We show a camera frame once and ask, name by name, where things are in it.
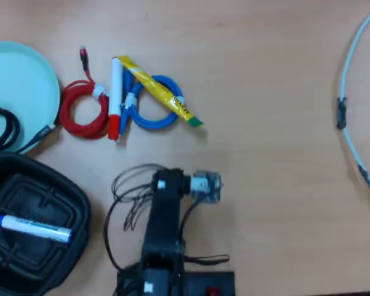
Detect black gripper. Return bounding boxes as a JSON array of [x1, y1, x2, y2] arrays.
[[152, 168, 192, 199]]

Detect blue capped white marker pen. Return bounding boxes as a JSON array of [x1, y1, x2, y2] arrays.
[[0, 211, 73, 244]]

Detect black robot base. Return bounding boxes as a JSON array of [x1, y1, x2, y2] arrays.
[[116, 266, 236, 296]]

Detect yellow stick sachet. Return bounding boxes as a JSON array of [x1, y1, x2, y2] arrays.
[[117, 55, 205, 128]]

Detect red capped white marker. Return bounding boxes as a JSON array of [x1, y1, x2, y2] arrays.
[[107, 57, 123, 142]]

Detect light green plate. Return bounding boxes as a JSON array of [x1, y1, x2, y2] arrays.
[[0, 41, 62, 155]]

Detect black tape piece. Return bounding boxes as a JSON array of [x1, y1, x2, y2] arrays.
[[357, 165, 370, 186], [337, 96, 348, 130]]

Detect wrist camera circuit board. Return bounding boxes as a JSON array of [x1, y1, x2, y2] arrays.
[[189, 169, 224, 205]]

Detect blue coiled usb cable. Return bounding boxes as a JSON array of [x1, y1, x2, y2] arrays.
[[119, 69, 185, 143]]

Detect thin black wire bundle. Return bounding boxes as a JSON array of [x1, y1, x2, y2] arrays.
[[104, 163, 165, 273]]

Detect red coiled usb cable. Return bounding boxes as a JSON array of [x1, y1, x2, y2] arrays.
[[59, 45, 110, 140]]

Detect black braided usb cable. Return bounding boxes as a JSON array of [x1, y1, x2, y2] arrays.
[[0, 105, 56, 154]]

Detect white grey cable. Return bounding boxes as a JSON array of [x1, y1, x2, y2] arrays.
[[338, 0, 370, 200]]

